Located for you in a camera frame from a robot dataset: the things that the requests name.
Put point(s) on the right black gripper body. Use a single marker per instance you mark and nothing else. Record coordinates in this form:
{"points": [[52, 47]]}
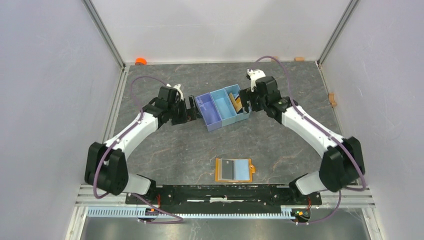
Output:
{"points": [[257, 103]]}

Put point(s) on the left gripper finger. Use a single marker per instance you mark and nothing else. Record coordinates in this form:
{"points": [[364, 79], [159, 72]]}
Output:
{"points": [[192, 103], [193, 114]]}

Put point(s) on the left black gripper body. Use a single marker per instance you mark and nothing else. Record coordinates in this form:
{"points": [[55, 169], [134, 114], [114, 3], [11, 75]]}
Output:
{"points": [[179, 114]]}

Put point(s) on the light blue bin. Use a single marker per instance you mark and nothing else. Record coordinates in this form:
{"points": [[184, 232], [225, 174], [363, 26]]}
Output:
{"points": [[235, 89], [224, 107]]}

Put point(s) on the stack of credit cards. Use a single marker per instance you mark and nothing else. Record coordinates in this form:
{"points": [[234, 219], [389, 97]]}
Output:
{"points": [[236, 102]]}

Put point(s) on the grey credit card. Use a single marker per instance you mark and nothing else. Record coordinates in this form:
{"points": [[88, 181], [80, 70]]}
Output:
{"points": [[227, 169]]}

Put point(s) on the orange leather card holder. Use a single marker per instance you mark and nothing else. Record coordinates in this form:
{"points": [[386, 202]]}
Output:
{"points": [[234, 170]]}

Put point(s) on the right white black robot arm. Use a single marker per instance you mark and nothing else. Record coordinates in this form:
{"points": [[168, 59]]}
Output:
{"points": [[341, 158]]}

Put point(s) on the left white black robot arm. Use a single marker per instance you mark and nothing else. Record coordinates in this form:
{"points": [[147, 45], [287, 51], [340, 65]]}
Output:
{"points": [[106, 167]]}

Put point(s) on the purple plastic bin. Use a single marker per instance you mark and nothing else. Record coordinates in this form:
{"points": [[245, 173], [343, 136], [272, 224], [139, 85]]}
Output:
{"points": [[209, 111]]}

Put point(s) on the right wooden block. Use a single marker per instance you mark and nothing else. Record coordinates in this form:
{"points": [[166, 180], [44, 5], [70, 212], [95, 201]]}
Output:
{"points": [[299, 59]]}

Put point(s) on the orange round cap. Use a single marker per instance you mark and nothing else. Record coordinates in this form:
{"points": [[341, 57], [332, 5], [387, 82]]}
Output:
{"points": [[140, 61]]}

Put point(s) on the curved wooden piece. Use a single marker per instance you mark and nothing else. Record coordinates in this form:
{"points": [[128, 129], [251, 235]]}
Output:
{"points": [[332, 99]]}

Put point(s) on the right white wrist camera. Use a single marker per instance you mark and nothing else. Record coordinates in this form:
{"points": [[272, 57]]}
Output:
{"points": [[253, 76]]}

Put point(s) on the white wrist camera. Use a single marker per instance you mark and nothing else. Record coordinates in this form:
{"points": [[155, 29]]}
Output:
{"points": [[179, 92], [253, 76]]}

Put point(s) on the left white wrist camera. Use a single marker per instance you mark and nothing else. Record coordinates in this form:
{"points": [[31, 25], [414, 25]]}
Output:
{"points": [[179, 92]]}

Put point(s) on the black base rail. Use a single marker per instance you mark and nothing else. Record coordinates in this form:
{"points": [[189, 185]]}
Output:
{"points": [[228, 198]]}

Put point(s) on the white slotted cable duct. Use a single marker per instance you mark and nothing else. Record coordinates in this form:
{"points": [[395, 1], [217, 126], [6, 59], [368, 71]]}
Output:
{"points": [[145, 213]]}

